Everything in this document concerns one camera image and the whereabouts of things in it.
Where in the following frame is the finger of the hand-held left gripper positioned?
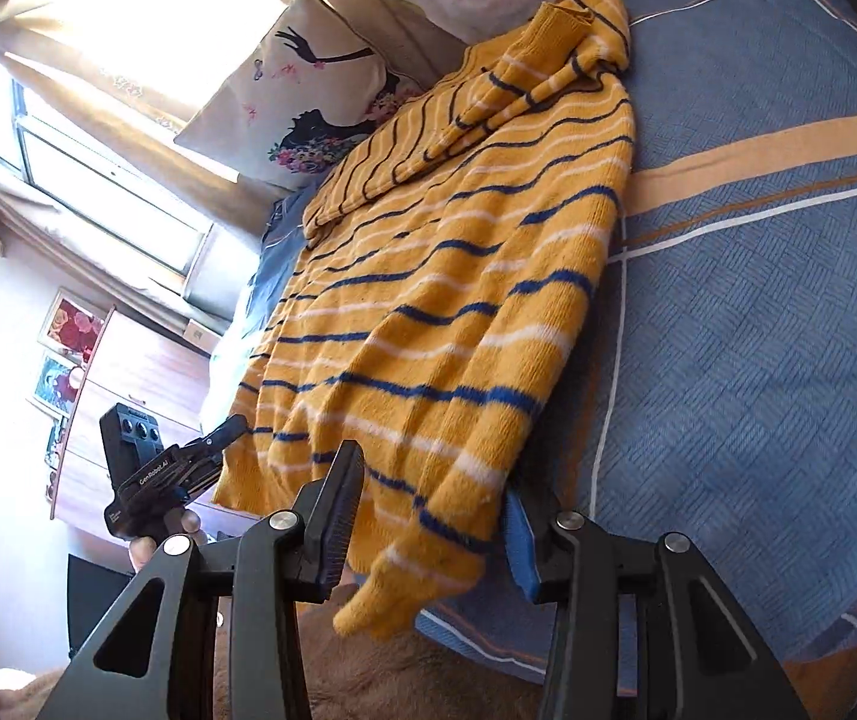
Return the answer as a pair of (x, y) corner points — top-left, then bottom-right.
(187, 414), (248, 466)

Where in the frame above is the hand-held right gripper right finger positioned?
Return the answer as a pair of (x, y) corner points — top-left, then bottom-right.
(503, 491), (811, 720)

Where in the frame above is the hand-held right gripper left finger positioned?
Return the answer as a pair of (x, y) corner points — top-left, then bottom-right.
(32, 440), (366, 720)

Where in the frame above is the yellow striped knit sweater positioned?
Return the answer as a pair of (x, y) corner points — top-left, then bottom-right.
(212, 0), (638, 642)

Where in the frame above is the person's left hand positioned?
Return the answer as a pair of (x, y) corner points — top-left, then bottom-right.
(128, 508), (208, 575)

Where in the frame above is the wooden cabinet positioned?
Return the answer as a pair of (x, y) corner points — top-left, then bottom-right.
(48, 306), (264, 548)

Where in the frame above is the blue framed picture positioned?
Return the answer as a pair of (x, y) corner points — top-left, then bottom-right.
(25, 351), (85, 421)

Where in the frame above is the black box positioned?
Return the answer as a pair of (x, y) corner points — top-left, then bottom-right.
(67, 553), (137, 665)

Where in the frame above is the red flower picture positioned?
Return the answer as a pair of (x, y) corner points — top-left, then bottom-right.
(38, 289), (107, 365)

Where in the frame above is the window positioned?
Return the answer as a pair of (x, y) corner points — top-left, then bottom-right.
(0, 0), (302, 278)

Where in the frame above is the blue patterned bed sheet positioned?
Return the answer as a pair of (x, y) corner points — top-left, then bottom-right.
(199, 0), (857, 698)

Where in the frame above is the cream pillow with dancer print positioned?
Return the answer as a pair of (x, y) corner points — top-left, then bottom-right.
(173, 0), (429, 192)

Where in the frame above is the beige curtain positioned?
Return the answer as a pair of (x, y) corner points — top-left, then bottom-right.
(0, 0), (467, 316)

